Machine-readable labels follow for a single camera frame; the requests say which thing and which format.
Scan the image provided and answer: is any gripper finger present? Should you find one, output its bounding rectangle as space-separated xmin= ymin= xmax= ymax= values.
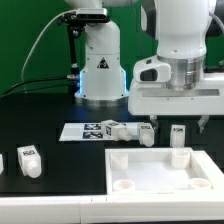
xmin=198 ymin=115 xmax=209 ymax=133
xmin=150 ymin=115 xmax=159 ymax=130

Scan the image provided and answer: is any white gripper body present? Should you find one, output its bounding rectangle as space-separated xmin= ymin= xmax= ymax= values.
xmin=128 ymin=56 xmax=224 ymax=116

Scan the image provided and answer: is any white square tabletop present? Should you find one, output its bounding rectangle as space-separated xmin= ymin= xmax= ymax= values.
xmin=105 ymin=148 xmax=212 ymax=195

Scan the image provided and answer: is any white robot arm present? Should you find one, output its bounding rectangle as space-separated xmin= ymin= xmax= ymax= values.
xmin=65 ymin=0 xmax=224 ymax=116

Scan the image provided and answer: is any white paper with markers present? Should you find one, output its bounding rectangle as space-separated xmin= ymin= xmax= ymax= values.
xmin=59 ymin=123 xmax=112 ymax=142

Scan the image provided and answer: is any black cable lower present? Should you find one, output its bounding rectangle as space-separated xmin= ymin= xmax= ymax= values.
xmin=0 ymin=83 xmax=76 ymax=99

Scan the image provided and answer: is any black cable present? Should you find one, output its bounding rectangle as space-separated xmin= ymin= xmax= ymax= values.
xmin=0 ymin=83 xmax=76 ymax=99
xmin=0 ymin=76 xmax=73 ymax=98

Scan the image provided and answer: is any white L-shaped obstacle wall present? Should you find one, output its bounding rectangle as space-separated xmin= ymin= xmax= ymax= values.
xmin=0 ymin=150 xmax=224 ymax=224

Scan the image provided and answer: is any black camera stand pole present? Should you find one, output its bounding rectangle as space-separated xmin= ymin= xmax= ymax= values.
xmin=67 ymin=25 xmax=80 ymax=94

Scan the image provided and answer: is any black camera on stand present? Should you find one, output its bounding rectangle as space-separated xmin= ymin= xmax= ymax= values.
xmin=57 ymin=8 xmax=110 ymax=24

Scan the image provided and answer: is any grey camera cable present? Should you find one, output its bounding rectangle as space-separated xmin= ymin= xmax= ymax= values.
xmin=20 ymin=10 xmax=77 ymax=82

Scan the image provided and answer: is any black cable upper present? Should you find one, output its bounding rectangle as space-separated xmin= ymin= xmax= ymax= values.
xmin=0 ymin=76 xmax=73 ymax=98

